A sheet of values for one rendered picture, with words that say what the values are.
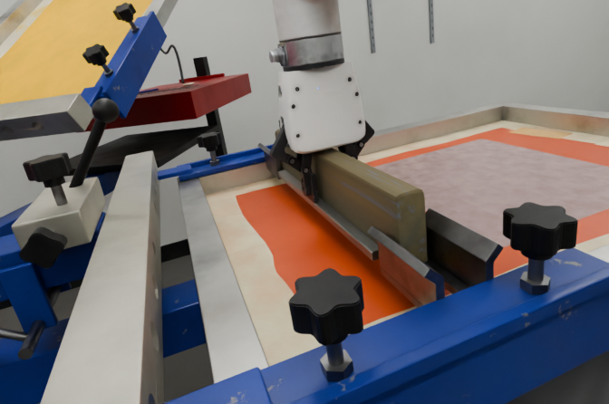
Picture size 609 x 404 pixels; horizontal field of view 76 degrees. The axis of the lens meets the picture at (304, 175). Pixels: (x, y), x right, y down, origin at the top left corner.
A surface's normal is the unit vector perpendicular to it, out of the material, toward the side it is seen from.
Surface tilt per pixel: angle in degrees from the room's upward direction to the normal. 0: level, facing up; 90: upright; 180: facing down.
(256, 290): 0
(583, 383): 97
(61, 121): 122
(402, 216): 90
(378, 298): 0
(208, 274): 0
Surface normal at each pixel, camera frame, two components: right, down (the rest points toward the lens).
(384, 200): -0.93, 0.24
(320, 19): 0.34, 0.25
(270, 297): -0.15, -0.94
